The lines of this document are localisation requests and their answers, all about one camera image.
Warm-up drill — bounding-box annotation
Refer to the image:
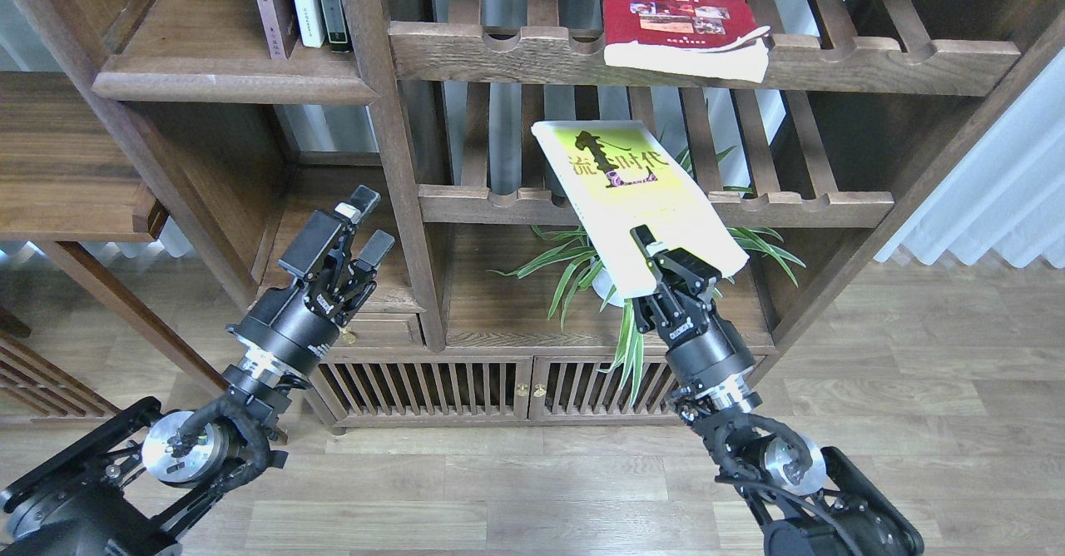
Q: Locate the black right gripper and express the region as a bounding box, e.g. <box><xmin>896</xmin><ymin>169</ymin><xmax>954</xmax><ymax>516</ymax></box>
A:
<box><xmin>629</xmin><ymin>225</ymin><xmax>758</xmax><ymax>403</ymax></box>

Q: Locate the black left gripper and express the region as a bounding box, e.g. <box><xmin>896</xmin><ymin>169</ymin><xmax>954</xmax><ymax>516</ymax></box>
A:
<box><xmin>225</xmin><ymin>186</ymin><xmax>395</xmax><ymax>375</ymax></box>

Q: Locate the yellow green book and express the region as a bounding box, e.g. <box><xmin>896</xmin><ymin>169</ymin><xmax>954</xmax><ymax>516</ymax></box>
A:
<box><xmin>530</xmin><ymin>120</ymin><xmax>748</xmax><ymax>299</ymax></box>

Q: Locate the red book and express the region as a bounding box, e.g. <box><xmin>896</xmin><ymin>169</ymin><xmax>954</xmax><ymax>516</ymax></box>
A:
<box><xmin>602</xmin><ymin>0</ymin><xmax>770</xmax><ymax>83</ymax></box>

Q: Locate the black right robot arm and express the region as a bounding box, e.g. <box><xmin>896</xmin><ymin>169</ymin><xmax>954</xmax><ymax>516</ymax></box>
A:
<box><xmin>632</xmin><ymin>226</ymin><xmax>924</xmax><ymax>555</ymax></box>

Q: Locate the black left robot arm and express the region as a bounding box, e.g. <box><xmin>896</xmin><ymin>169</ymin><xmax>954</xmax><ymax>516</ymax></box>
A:
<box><xmin>2</xmin><ymin>186</ymin><xmax>394</xmax><ymax>555</ymax></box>

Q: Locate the white plant pot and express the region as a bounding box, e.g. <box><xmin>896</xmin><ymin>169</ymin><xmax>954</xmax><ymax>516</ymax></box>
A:
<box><xmin>591</xmin><ymin>268</ymin><xmax>625</xmax><ymax>310</ymax></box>

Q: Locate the dark wooden bookshelf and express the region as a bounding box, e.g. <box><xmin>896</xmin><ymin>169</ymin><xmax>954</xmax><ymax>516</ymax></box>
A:
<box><xmin>11</xmin><ymin>0</ymin><xmax>1063</xmax><ymax>432</ymax></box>

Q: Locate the dark grey upright book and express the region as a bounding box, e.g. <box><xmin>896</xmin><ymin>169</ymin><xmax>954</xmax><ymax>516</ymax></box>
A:
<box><xmin>320</xmin><ymin>0</ymin><xmax>351</xmax><ymax>54</ymax></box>

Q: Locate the white upright book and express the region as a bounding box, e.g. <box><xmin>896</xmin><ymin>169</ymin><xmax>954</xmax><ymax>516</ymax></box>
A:
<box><xmin>294</xmin><ymin>0</ymin><xmax>326</xmax><ymax>48</ymax></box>

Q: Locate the wooden side table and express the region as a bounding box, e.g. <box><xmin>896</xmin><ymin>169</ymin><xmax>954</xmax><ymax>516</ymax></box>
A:
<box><xmin>2</xmin><ymin>72</ymin><xmax>232</xmax><ymax>427</ymax></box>

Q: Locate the white curtain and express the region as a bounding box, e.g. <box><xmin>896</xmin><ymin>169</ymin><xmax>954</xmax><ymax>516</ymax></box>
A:
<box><xmin>874</xmin><ymin>51</ymin><xmax>1064</xmax><ymax>269</ymax></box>

